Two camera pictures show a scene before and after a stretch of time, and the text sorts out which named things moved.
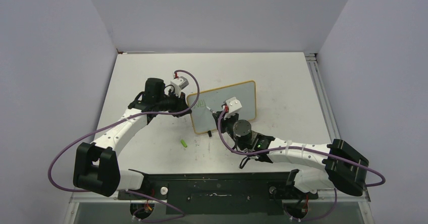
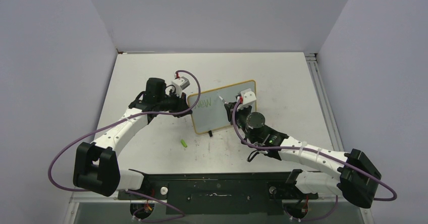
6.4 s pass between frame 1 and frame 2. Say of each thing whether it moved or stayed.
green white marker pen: moved
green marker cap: stayed
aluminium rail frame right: stayed
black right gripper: moved
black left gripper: stayed
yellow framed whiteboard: stayed
